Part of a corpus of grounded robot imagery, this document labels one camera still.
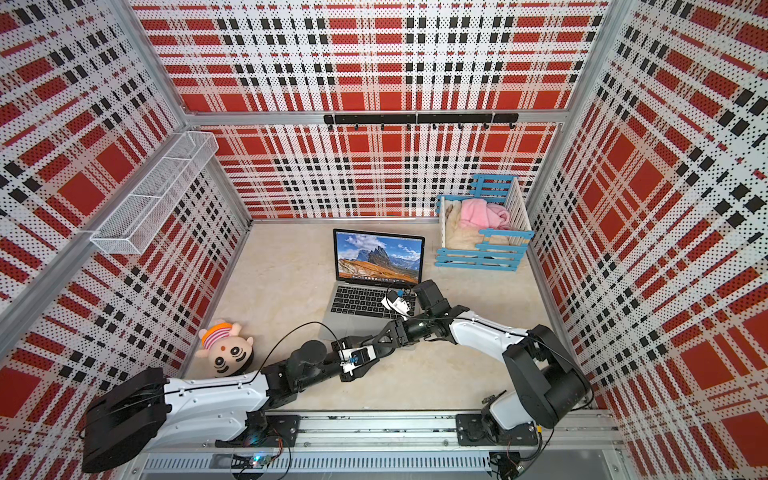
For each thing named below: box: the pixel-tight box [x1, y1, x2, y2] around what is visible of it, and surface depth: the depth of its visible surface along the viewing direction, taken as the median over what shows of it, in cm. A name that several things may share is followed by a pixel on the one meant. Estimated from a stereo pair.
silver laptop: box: [319, 228, 426, 342], surface depth 98 cm
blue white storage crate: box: [435, 175, 535, 271], surface depth 108 cm
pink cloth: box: [460, 199, 510, 230], surface depth 109 cm
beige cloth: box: [445, 200, 509, 249], surface depth 109 cm
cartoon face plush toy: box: [195, 319, 254, 378], surface depth 82 cm
